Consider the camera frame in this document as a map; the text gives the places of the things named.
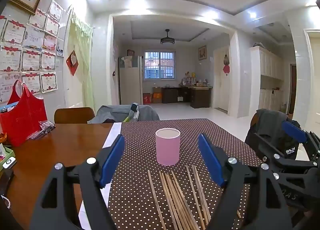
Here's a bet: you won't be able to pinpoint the light green curtain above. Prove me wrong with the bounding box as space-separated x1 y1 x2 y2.
65 13 94 110

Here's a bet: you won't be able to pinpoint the brown wooden chair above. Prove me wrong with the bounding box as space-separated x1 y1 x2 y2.
54 107 95 124

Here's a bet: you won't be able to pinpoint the red diamond wall decoration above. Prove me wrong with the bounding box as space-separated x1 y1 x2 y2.
66 50 79 76

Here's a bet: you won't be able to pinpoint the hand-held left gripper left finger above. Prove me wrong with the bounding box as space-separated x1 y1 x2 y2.
29 134 125 230

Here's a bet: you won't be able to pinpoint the white wall cabinet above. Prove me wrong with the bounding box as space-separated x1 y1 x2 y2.
250 46 284 113

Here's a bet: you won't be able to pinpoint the barred window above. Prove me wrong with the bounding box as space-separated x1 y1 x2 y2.
144 51 175 79

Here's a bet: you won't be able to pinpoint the red bag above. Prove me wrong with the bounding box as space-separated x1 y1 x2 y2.
0 80 48 147

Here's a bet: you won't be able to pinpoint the cardboard boxes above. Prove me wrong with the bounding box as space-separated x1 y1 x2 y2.
143 86 163 104

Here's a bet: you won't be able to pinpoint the dark wooden door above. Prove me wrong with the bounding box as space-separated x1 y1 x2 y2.
290 64 297 115

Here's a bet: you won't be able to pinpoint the clear packet of pens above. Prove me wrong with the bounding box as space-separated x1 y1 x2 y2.
28 120 56 140

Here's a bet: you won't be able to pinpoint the dark wooden desk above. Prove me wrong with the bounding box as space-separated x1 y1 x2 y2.
161 85 213 109

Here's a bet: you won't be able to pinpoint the clutter on desk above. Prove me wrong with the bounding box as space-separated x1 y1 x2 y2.
179 71 209 87

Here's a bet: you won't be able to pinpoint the dark jacket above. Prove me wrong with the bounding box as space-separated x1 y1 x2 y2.
245 108 304 162

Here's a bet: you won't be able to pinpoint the white patterned table runner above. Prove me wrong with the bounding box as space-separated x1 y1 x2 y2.
79 122 122 230

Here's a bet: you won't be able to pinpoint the grey jacket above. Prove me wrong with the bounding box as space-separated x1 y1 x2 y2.
87 103 160 124

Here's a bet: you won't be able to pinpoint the green box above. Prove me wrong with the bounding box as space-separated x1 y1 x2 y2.
0 143 17 171

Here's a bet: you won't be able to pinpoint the ceiling fan lamp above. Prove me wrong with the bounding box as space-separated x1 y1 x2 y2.
160 29 175 45

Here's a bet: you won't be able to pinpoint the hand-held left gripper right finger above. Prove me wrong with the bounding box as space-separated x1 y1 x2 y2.
197 134 293 230

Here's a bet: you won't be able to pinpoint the group of wall certificates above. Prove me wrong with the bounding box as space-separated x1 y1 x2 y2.
0 0 64 103

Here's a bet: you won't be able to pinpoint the white refrigerator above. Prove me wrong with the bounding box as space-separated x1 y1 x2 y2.
119 56 143 105

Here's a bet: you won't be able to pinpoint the white bead bracelet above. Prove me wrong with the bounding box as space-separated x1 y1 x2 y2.
0 194 12 208

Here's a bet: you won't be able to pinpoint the pink cup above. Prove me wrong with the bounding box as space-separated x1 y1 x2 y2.
155 128 181 166

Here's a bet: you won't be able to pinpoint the red hanging door decoration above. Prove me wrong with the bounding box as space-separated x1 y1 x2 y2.
222 54 231 77

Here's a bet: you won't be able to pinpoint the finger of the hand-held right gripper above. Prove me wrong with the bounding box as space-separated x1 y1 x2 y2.
252 132 313 171
282 120 320 163

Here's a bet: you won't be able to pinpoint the brown polka dot tablecloth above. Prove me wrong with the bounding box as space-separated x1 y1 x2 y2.
107 118 265 230

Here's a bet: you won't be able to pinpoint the white door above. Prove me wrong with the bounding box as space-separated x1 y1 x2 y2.
214 47 230 114

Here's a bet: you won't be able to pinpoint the bundle of wooden chopsticks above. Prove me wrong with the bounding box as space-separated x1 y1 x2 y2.
147 165 242 230

